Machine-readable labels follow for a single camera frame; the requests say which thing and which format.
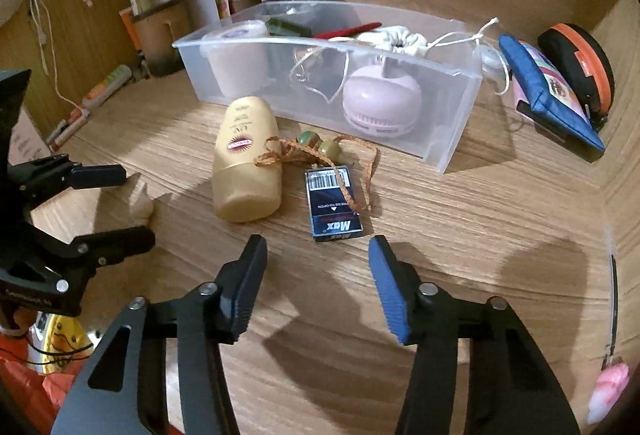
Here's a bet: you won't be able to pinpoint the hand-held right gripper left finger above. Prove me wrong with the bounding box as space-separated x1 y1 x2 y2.
50 235 268 435

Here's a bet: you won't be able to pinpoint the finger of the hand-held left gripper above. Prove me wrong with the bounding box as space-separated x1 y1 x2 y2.
35 226 156 276
30 155 128 203

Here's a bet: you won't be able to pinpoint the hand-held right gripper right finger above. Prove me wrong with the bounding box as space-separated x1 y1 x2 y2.
368 235 581 435

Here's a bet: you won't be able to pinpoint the blue staple box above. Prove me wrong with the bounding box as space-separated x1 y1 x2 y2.
305 167 364 242

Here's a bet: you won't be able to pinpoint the cream sunscreen bottle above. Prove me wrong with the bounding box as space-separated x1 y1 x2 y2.
212 97 284 222

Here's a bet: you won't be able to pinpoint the gold braided cord with beads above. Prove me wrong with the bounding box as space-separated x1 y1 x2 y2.
252 131 381 214

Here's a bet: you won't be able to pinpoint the white round container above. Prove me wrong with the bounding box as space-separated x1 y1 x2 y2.
201 20 271 98

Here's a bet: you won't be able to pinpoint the clear plastic storage bin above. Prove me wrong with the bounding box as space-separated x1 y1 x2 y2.
172 1 485 174

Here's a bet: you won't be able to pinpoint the pink round case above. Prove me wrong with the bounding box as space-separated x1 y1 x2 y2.
342 60 424 138

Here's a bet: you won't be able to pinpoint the white drawstring pouch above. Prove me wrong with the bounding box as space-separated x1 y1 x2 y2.
355 17 511 96

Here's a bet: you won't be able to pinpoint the white marker pens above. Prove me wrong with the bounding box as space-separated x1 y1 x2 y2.
47 107 92 152

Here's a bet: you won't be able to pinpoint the yellow object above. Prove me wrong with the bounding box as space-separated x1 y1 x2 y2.
27 312 96 374

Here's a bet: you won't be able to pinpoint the green and orange tube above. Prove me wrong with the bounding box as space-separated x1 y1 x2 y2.
82 65 133 110

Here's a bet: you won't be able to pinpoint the orange red cloth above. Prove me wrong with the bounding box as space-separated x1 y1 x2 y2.
0 347 83 435

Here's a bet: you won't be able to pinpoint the brown wooden box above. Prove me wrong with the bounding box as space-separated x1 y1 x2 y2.
132 0 194 78

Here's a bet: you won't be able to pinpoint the thin black rod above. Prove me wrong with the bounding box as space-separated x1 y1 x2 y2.
604 255 622 366

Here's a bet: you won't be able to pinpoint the pink fluffy object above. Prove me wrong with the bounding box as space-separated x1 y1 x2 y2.
587 362 631 426

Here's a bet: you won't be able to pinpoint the dark green tube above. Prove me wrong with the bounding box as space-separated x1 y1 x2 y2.
265 17 313 38

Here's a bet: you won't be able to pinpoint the blue zipper pouch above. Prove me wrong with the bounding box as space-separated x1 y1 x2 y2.
498 35 606 162

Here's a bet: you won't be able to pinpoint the orange and black round case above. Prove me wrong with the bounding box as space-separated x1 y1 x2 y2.
537 23 615 130

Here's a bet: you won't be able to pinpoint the white hanging cord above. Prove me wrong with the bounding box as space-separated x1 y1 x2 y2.
29 0 97 112

